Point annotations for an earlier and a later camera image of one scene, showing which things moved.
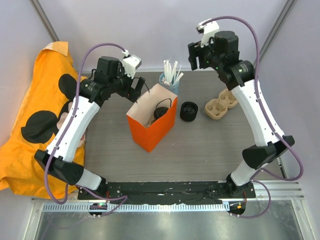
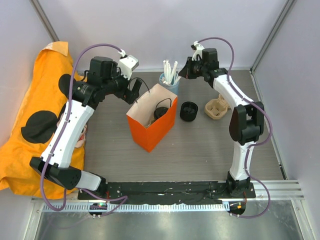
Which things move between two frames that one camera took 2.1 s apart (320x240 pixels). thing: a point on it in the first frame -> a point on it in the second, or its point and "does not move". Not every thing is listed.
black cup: x=160 y=111 does not move
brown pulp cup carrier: x=217 y=108 does not move
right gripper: x=196 y=47 -> x=186 y=72
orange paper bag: x=147 y=132 does not move
